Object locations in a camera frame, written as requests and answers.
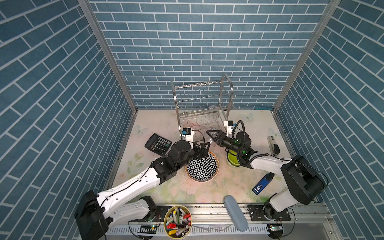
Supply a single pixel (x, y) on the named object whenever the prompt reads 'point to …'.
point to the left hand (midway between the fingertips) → (204, 144)
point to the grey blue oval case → (235, 213)
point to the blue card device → (263, 183)
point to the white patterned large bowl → (204, 169)
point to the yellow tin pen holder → (177, 221)
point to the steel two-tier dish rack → (203, 106)
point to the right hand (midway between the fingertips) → (206, 133)
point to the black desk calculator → (158, 144)
